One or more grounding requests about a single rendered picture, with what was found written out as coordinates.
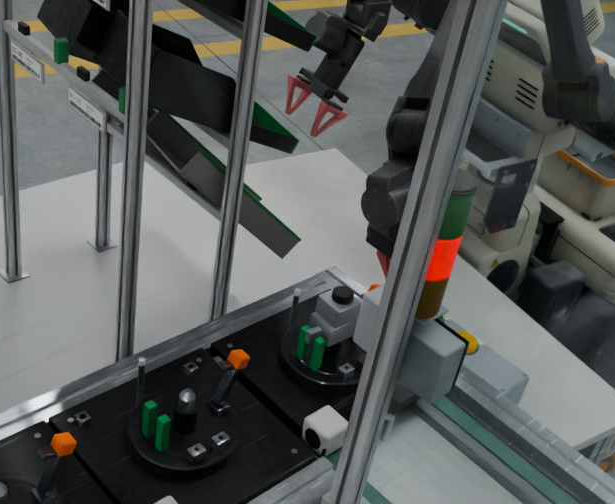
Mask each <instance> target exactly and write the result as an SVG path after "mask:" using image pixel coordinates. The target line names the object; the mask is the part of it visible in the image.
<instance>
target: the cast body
mask: <svg viewBox="0 0 615 504"><path fill-rule="evenodd" d="M361 304H362V301H360V300H359V299H358V298H357V297H356V296H354V292H353V291H352V290H351V289H350V288H348V287H346V286H337V287H335V288H334V289H333V290H330V291H328V292H325V293H323V294H320V295H319V296H318V300H317V304H316V309H315V311H316V312H314V313H312V314H311V318H310V323H309V327H310V328H311V329H309V330H307V332H306V337H305V342H306V343H307V344H308V345H311V344H313V343H314V340H315V339H316V338H318V337H322V338H323V339H324V340H325V341H326V344H325V345H326V346H327V347H329V346H332V345H334V344H336V343H338V342H340V341H343V340H345V339H347V338H349V337H351V336H354V332H355V328H356V324H357V320H358V316H359V312H360V308H361Z"/></svg>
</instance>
